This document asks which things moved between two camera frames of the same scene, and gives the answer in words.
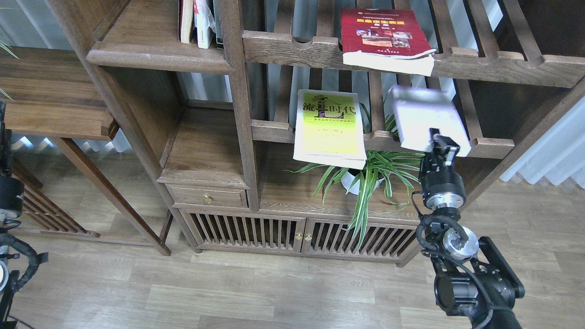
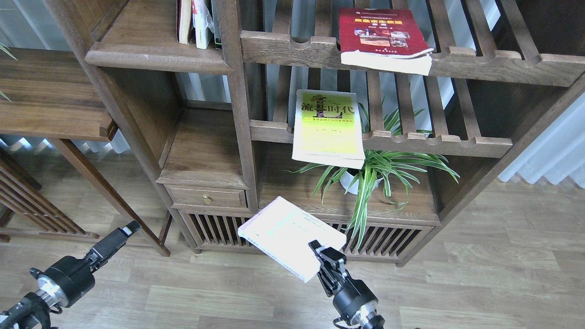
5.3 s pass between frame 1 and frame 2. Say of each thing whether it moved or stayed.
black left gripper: moved
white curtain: stayed
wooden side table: stayed
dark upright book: stayed
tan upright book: stayed
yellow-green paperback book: stayed
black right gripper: moved
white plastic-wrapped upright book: stayed
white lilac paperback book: moved
